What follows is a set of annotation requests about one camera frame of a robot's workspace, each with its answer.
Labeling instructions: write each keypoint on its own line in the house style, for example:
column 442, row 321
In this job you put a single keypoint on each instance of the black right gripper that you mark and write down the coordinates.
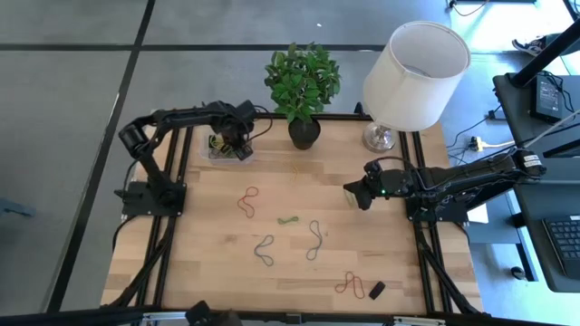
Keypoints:
column 394, row 185

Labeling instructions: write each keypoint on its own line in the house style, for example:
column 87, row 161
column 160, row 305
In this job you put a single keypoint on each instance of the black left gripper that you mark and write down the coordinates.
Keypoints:
column 236, row 131

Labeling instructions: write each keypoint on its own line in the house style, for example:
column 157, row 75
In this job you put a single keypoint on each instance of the green rubber band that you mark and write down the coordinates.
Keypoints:
column 351, row 198
column 288, row 220

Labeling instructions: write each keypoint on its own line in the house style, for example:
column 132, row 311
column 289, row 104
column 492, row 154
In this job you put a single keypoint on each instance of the yellow rubber band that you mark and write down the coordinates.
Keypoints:
column 295, row 169
column 217, row 145

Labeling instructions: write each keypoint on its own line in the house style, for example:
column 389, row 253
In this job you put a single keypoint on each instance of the red rubber band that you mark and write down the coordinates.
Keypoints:
column 246, row 199
column 350, row 281

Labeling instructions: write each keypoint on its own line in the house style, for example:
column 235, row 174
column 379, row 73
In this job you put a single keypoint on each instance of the teal rubber band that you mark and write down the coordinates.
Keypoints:
column 318, row 236
column 262, row 252

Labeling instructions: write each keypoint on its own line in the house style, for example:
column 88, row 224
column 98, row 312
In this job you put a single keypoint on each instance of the small black block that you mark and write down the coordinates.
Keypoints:
column 377, row 290

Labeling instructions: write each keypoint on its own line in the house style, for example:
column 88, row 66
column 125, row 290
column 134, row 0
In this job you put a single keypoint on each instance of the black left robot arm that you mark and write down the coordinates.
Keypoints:
column 181, row 118

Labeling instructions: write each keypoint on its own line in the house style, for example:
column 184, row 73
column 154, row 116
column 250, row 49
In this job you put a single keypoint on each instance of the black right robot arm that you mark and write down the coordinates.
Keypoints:
column 476, row 174

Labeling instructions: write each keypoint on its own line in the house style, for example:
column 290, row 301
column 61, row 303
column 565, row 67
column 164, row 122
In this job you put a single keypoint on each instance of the clear plastic bin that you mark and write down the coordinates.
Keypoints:
column 206, row 158

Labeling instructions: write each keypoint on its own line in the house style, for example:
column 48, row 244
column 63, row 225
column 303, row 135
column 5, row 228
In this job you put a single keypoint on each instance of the green plant in black pot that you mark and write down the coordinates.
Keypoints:
column 302, row 81

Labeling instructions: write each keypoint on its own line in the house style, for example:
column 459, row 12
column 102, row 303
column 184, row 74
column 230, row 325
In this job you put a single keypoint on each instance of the white paper sheet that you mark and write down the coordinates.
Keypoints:
column 478, row 216

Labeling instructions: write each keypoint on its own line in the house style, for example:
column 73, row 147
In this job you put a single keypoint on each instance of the white power strip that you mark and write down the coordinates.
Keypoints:
column 478, row 144

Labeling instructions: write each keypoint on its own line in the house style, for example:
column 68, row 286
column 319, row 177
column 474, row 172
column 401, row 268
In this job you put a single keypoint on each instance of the silver lamp with white shade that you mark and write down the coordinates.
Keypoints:
column 417, row 77

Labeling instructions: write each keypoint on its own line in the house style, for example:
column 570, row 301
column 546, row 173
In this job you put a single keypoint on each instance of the black side desk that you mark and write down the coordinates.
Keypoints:
column 534, row 253

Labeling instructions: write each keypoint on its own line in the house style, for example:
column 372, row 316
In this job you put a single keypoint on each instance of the black power adapter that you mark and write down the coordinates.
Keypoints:
column 546, row 97

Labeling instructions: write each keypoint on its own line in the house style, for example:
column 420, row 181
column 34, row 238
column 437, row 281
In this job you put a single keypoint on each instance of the black keyboard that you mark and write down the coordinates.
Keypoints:
column 566, row 244

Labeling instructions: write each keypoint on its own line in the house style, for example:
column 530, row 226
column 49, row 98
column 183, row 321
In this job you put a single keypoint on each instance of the person's shoe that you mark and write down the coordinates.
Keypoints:
column 530, row 45

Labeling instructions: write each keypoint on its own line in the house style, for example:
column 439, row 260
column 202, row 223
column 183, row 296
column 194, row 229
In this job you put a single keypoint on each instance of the black diagonal stand pole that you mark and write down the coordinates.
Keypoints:
column 544, row 56

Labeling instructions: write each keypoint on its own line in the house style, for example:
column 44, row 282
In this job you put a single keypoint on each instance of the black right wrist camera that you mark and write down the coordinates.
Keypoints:
column 373, row 169

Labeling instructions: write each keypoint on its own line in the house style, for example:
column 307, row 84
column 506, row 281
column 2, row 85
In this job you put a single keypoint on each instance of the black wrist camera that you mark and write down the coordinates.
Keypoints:
column 373, row 169
column 246, row 110

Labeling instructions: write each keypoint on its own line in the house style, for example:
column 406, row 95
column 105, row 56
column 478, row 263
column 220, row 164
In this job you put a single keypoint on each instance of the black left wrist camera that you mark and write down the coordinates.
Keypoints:
column 246, row 110

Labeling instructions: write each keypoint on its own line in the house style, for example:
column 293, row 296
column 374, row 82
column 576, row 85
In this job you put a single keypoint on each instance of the black aluminium table frame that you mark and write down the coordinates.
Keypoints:
column 335, row 117

